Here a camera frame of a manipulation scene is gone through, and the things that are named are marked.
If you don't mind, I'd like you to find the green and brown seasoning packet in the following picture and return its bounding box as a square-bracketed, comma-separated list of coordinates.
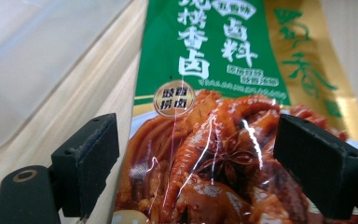
[108, 0, 358, 224]

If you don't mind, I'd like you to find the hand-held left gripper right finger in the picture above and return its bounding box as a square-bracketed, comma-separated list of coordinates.
[273, 113, 358, 220]

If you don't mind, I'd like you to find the clear plastic container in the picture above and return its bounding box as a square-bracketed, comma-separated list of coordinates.
[0, 0, 138, 157]

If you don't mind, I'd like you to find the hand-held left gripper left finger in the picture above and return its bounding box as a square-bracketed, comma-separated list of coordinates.
[50, 112, 120, 218]

